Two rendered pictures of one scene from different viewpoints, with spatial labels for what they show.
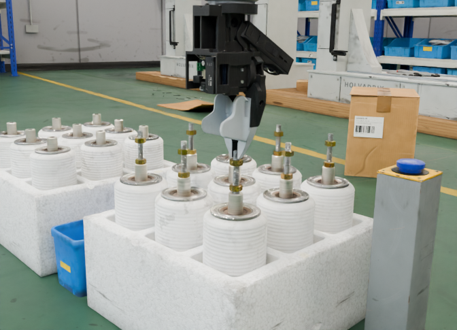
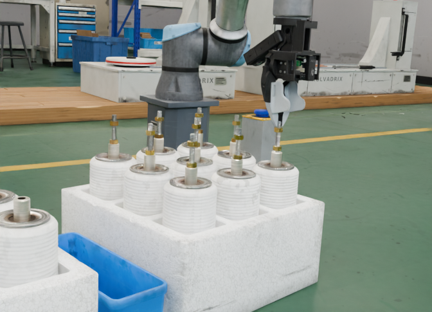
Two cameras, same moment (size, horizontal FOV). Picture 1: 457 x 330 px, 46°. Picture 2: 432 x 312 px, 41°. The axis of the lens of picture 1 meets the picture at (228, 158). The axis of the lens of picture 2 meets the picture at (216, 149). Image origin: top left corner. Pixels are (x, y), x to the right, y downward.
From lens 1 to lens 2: 1.45 m
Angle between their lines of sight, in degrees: 87
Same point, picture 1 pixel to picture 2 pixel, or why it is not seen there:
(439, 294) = not seen: hidden behind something
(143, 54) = not seen: outside the picture
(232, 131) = (298, 105)
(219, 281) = (314, 204)
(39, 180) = (51, 263)
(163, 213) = (256, 189)
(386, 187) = (267, 127)
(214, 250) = (293, 192)
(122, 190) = (212, 193)
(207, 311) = (307, 231)
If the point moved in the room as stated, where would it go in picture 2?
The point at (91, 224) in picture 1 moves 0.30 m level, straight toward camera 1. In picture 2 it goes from (199, 242) to (362, 235)
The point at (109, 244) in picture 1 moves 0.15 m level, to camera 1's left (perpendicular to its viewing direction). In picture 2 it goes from (223, 247) to (224, 284)
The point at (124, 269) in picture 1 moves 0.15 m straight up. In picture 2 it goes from (238, 258) to (243, 177)
